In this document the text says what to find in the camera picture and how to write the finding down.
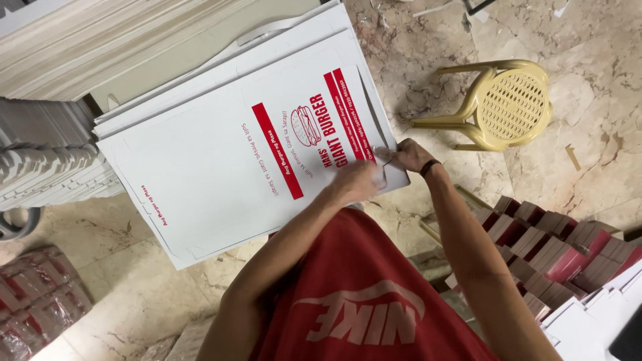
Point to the person's right fingers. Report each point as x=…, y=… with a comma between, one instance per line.
x=385, y=151

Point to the brown cardboard scrap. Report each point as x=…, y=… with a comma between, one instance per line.
x=573, y=157

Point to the heap of die-cut white cartons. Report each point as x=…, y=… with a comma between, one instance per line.
x=47, y=160

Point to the white red-printed carton sheet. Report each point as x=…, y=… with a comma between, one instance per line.
x=215, y=165

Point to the black wristband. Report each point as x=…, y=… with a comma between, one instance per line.
x=429, y=166

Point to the yellow plastic stool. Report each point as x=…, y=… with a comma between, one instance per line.
x=511, y=105

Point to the plastic-wrapped red packet bundle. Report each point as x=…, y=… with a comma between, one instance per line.
x=35, y=306

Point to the person's left hand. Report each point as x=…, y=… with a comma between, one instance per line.
x=353, y=183

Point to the stack of white carton blanks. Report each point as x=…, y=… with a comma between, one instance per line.
x=281, y=45

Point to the black flat object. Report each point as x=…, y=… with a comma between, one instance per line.
x=629, y=338

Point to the pile of plain white boards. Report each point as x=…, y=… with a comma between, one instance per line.
x=582, y=326

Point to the pile of maroon folded boxes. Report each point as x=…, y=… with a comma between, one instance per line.
x=556, y=250

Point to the red shirt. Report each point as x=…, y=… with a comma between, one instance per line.
x=361, y=301

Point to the person's right hand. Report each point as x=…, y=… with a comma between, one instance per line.
x=412, y=154

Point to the stack of cream paperboard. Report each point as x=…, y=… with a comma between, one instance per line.
x=90, y=45

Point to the person's left fingers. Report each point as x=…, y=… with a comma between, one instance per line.
x=379, y=178

